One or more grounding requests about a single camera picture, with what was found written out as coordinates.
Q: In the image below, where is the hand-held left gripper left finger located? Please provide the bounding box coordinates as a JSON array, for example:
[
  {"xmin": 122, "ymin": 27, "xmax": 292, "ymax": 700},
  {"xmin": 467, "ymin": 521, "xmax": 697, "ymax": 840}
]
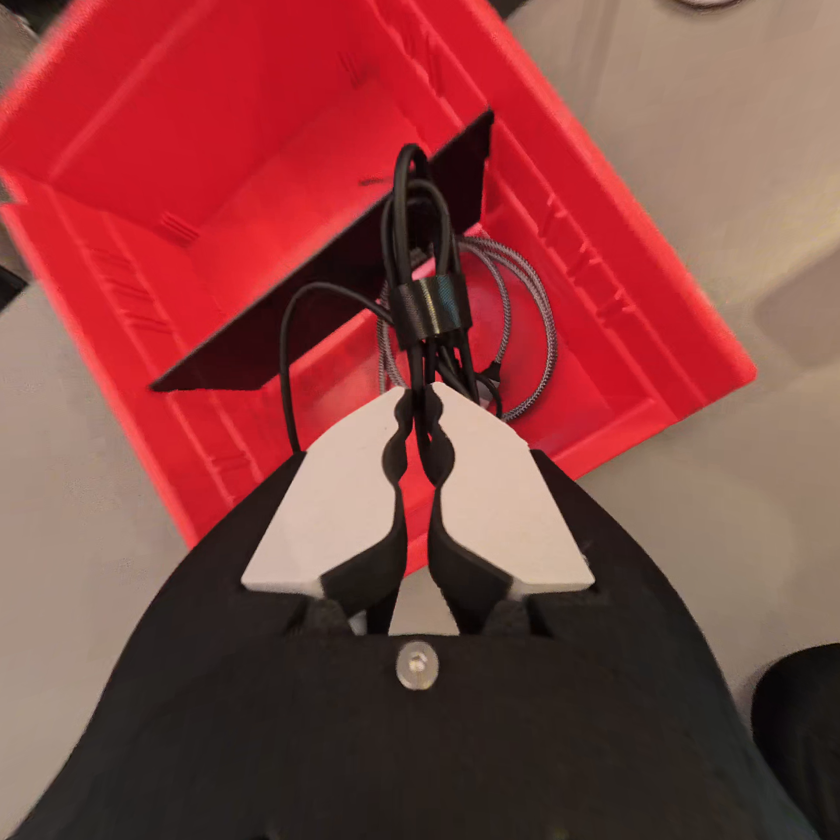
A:
[{"xmin": 240, "ymin": 386, "xmax": 414, "ymax": 635}]

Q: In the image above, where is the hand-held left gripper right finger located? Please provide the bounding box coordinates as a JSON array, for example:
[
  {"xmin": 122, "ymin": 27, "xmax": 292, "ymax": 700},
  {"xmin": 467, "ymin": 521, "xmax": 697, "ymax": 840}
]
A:
[{"xmin": 425, "ymin": 381, "xmax": 596, "ymax": 635}]

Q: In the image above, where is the black usb cable with strap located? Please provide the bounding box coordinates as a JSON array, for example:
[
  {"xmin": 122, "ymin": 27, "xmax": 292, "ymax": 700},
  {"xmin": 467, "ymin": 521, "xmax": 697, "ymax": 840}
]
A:
[{"xmin": 280, "ymin": 142, "xmax": 508, "ymax": 490}]

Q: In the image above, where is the red plastic bin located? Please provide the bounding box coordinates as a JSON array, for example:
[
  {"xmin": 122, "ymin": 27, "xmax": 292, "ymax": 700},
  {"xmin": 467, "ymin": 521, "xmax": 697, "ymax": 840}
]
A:
[{"xmin": 0, "ymin": 0, "xmax": 759, "ymax": 551}]

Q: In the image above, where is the black bin divider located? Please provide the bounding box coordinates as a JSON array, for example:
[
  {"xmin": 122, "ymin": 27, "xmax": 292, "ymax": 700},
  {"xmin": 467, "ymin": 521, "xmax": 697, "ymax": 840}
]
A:
[{"xmin": 150, "ymin": 110, "xmax": 495, "ymax": 393}]

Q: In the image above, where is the black mesh wrist rest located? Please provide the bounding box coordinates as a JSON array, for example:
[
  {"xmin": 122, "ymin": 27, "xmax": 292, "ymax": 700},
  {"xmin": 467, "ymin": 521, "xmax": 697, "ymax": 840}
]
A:
[{"xmin": 750, "ymin": 643, "xmax": 840, "ymax": 840}]

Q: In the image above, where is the grey braided cable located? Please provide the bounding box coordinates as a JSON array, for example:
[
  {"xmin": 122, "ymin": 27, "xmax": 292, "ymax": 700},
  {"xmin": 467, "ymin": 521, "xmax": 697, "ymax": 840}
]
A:
[{"xmin": 376, "ymin": 235, "xmax": 560, "ymax": 422}]

